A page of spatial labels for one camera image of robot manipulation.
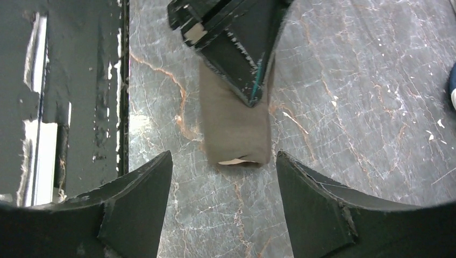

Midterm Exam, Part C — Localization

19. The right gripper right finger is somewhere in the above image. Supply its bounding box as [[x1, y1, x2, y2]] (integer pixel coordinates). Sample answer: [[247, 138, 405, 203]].
[[276, 151, 455, 257]]

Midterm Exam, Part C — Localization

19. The navy blue white-trimmed underwear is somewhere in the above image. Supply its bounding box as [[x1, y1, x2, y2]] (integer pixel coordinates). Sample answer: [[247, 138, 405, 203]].
[[448, 63, 456, 109]]

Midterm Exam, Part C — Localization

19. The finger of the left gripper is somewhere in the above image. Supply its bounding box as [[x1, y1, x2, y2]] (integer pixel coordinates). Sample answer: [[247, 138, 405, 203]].
[[194, 1, 293, 108], [167, 1, 264, 48]]

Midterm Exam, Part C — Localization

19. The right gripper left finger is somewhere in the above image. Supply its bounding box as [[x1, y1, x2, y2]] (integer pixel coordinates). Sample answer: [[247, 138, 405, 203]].
[[1, 151, 173, 257]]

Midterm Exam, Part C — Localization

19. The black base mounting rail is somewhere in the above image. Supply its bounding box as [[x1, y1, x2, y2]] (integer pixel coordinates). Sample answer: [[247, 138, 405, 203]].
[[1, 1, 129, 206]]

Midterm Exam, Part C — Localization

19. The olive boxer briefs beige waistband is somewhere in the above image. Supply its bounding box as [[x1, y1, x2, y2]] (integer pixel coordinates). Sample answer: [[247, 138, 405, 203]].
[[199, 61, 275, 165]]

